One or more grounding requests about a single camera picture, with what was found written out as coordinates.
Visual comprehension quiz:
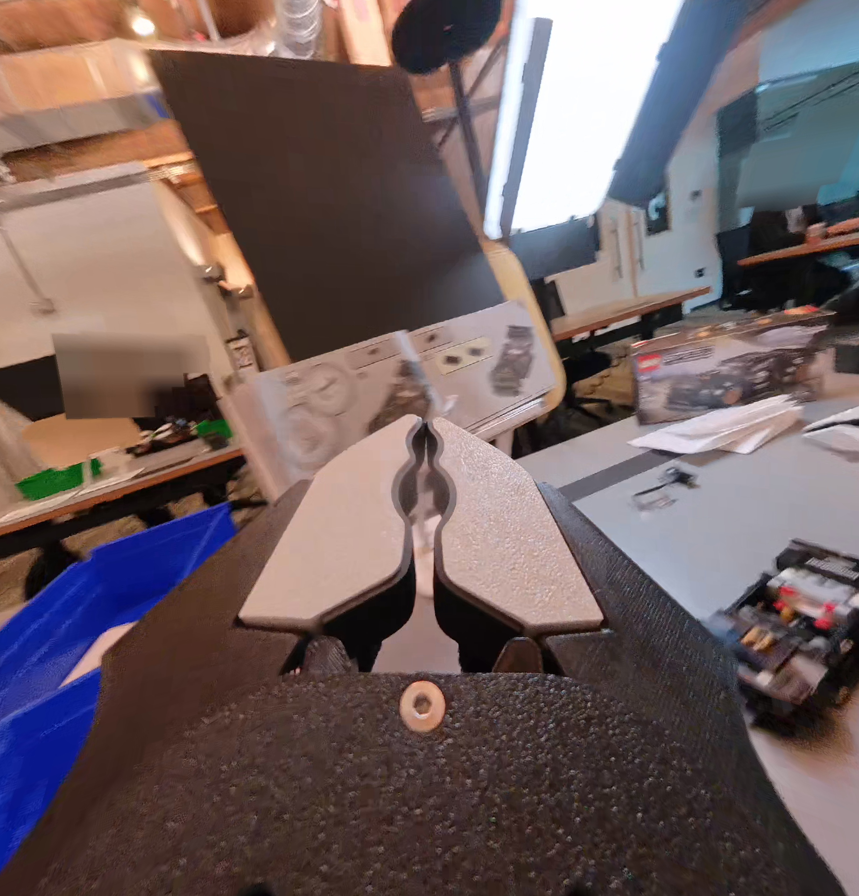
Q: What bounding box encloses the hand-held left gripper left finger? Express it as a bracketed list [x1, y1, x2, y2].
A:
[238, 416, 430, 659]

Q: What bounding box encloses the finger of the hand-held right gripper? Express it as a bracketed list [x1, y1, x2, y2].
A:
[803, 399, 859, 427]
[808, 423, 859, 457]

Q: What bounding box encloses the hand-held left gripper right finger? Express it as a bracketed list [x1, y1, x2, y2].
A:
[424, 413, 607, 659]

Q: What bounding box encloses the lego instruction booklet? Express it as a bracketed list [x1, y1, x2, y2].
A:
[253, 300, 565, 499]

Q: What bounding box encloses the lego car model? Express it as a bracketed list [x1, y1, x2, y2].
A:
[704, 538, 859, 732]

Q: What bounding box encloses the lego set box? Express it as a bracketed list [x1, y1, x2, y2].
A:
[627, 310, 838, 427]

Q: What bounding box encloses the small black lego assembly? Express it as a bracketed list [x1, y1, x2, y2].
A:
[632, 461, 701, 509]

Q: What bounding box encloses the crumpled white paper bag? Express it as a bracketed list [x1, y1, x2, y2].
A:
[627, 394, 807, 457]

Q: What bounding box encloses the long wooden table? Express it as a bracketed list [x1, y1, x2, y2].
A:
[0, 432, 251, 550]

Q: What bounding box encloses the small green tray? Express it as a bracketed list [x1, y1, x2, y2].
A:
[15, 461, 104, 502]

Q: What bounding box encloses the bright white light panel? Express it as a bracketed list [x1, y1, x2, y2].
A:
[485, 0, 685, 240]

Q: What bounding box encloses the black metal pole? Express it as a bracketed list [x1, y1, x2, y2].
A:
[448, 56, 496, 242]

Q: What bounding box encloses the black round lamp head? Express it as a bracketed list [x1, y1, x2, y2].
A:
[389, 0, 509, 77]

